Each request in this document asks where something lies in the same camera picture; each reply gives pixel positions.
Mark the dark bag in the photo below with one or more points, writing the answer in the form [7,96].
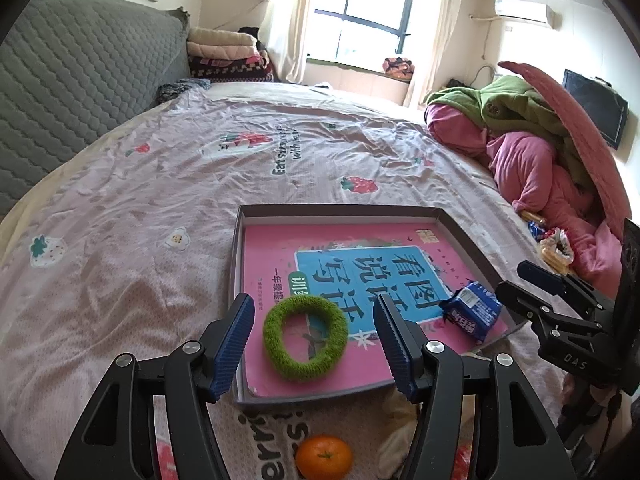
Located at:
[456,83]

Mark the blue snack packet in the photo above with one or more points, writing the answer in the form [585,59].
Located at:
[472,312]

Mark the pink quilt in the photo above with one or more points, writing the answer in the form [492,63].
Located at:
[525,170]

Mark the shallow grey cardboard box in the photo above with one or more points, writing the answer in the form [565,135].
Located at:
[345,211]

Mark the clear bag of biscuits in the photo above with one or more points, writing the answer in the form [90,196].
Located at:
[555,252]

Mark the orange tangerine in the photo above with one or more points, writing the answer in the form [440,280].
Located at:
[324,457]

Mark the white air conditioner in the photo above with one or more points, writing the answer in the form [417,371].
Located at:
[522,12]

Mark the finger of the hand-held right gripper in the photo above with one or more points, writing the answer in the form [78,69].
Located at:
[530,302]
[540,272]

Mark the beige mesh bag black trim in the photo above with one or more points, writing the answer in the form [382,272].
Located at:
[397,430]

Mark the small blue wrapped snack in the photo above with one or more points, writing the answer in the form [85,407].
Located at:
[537,230]

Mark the pink book blue label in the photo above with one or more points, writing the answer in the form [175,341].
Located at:
[270,260]

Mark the dusty red quilted cushion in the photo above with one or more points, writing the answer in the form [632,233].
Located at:
[585,140]

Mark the black framed window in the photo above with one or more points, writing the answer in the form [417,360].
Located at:
[370,5]

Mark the orange patterned cloth bundle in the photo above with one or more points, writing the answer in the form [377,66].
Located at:
[398,67]

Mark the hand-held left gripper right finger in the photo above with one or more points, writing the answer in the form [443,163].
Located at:
[395,355]

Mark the black garment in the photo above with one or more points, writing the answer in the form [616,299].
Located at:
[250,31]

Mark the dark floral cloth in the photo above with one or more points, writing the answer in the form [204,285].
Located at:
[180,90]

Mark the dark patterned folded blanket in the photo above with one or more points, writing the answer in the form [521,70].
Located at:
[230,70]

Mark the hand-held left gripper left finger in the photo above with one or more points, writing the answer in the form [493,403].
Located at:
[232,345]

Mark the green blanket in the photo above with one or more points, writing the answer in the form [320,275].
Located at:
[505,105]

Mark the green fuzzy scrunchie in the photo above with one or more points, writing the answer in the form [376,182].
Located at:
[272,340]

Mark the grey quilted headboard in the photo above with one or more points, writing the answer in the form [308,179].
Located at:
[75,85]

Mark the yellow wrapped snack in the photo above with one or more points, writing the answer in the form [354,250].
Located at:
[531,216]

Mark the cream curtain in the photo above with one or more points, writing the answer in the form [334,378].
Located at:
[440,35]
[285,20]

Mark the black flat television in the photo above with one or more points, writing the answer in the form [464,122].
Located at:
[595,105]

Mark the cream folded blanket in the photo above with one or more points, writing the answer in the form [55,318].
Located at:
[220,36]

